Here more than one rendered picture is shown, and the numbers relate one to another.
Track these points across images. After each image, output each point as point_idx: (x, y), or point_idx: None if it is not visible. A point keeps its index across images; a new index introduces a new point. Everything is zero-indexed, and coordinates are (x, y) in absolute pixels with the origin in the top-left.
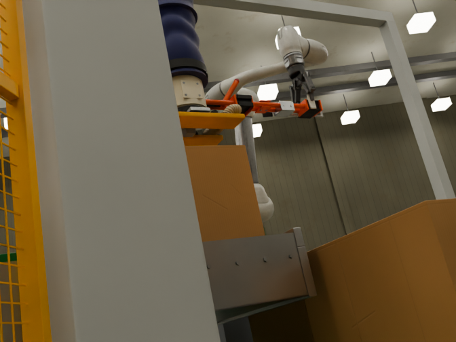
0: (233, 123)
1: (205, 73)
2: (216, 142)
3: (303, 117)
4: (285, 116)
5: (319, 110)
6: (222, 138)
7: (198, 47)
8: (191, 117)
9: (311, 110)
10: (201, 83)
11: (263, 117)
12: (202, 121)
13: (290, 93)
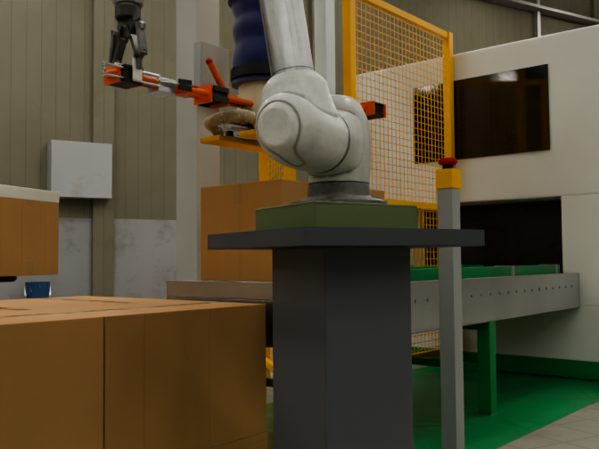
0: (215, 142)
1: (231, 81)
2: (250, 136)
3: (135, 84)
4: (161, 92)
5: (109, 85)
6: (239, 135)
7: (234, 42)
8: (244, 150)
9: (121, 87)
10: (238, 92)
11: (191, 91)
12: (239, 147)
13: (144, 35)
